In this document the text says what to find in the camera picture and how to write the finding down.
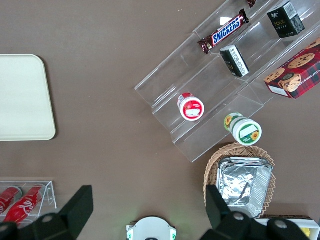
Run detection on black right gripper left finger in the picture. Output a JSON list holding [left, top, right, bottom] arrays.
[[0, 185, 95, 240]]

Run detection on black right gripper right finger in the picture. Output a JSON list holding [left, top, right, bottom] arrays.
[[202, 185, 311, 240]]

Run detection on light tan wicker basket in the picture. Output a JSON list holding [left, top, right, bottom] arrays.
[[203, 142, 277, 219]]

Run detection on cream plastic tray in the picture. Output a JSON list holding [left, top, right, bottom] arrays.
[[0, 54, 56, 142]]

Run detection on clear acrylic bottle rack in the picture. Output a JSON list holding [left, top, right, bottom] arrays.
[[0, 180, 58, 226]]

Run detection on aluminium foil container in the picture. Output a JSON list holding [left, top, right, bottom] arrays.
[[216, 156, 274, 219]]

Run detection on red cola bottle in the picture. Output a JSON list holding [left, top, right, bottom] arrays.
[[0, 186, 23, 215], [3, 186, 46, 225]]

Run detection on white snack bin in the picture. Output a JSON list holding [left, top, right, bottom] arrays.
[[254, 214, 320, 240]]

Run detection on green lidded cup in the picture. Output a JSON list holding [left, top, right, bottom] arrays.
[[223, 112, 263, 146]]

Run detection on red lidded cup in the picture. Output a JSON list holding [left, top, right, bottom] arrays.
[[177, 92, 205, 122]]

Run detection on clear acrylic step shelf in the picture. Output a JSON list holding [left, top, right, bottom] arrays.
[[134, 0, 320, 164]]

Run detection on small black box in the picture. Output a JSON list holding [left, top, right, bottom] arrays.
[[266, 0, 306, 39], [219, 44, 250, 78]]

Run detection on red tartan cookie box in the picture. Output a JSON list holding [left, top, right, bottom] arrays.
[[264, 37, 320, 100]]

